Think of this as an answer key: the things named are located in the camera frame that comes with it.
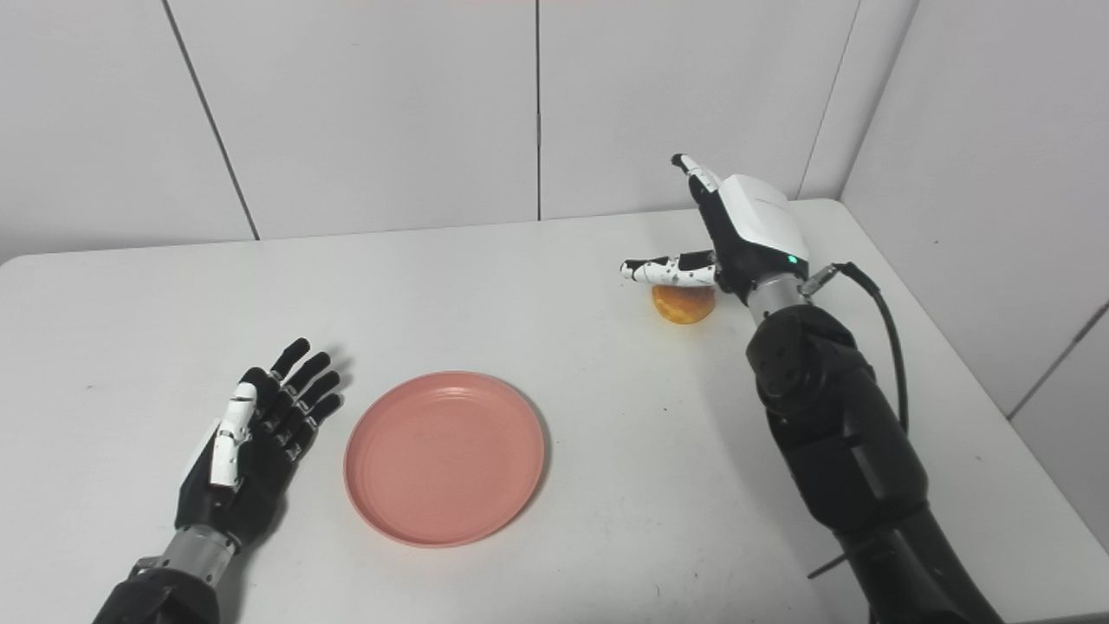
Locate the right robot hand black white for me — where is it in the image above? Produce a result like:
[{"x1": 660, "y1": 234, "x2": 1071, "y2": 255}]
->
[{"x1": 619, "y1": 153, "x2": 811, "y2": 309}]

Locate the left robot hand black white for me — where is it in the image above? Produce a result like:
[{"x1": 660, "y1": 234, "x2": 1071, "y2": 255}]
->
[{"x1": 174, "y1": 337, "x2": 344, "y2": 550}]

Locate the orange cream puff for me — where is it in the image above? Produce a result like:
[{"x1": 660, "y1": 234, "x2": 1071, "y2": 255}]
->
[{"x1": 652, "y1": 284, "x2": 717, "y2": 326}]

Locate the pink round plate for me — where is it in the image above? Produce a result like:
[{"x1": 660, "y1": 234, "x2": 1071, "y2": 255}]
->
[{"x1": 343, "y1": 371, "x2": 547, "y2": 549}]

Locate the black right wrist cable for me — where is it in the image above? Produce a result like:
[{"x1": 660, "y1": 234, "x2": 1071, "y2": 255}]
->
[{"x1": 799, "y1": 261, "x2": 909, "y2": 434}]

